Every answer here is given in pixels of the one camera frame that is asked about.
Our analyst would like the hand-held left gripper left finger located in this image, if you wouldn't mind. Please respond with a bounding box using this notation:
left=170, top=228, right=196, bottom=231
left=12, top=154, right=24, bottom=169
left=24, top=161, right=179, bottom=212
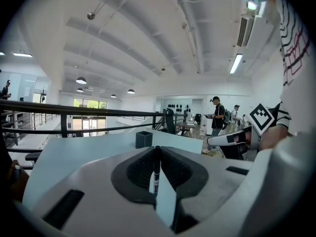
left=22, top=146, right=174, bottom=237

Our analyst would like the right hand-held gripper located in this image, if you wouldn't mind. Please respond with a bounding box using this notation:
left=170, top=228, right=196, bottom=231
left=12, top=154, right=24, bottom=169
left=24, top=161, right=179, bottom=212
left=206, top=103, right=279, bottom=161

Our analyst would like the person's right forearm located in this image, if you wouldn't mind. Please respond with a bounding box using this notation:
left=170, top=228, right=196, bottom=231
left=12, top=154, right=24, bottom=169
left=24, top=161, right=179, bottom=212
left=259, top=124, right=290, bottom=151

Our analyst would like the glass entrance door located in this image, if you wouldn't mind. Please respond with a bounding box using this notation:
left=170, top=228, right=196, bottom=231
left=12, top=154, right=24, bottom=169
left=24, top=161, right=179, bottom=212
left=72, top=97, right=109, bottom=138

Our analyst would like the tall black office chair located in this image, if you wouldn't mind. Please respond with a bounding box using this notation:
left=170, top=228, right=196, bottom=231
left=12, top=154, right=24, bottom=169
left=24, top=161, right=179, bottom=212
left=164, top=108, right=177, bottom=135

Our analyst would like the black pen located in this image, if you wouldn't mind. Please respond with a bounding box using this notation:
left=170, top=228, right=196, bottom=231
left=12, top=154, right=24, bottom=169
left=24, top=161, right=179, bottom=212
left=152, top=145, right=162, bottom=198

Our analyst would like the group of black wall items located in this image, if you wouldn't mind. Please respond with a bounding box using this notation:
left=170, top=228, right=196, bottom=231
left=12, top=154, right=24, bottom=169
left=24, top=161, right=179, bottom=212
left=167, top=103, right=193, bottom=114

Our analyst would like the white air conditioner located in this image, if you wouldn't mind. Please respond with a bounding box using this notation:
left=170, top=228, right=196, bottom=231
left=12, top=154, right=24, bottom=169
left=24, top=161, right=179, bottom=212
left=236, top=13, right=280, bottom=57

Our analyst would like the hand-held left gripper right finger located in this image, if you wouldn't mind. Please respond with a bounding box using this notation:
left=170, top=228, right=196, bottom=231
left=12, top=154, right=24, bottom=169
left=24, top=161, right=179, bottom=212
left=161, top=146, right=254, bottom=237

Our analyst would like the brown wooden side desk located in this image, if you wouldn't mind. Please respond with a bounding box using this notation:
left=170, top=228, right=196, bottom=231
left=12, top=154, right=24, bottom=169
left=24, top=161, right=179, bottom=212
left=175, top=121, right=198, bottom=136

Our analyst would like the person's striped shirt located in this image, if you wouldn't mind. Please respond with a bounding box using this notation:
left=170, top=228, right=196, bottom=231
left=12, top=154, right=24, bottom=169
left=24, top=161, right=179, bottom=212
left=272, top=0, right=316, bottom=137

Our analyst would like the black square cup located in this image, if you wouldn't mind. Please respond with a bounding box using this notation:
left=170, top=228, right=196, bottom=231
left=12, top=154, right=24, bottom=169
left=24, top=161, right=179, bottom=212
left=135, top=130, right=154, bottom=150

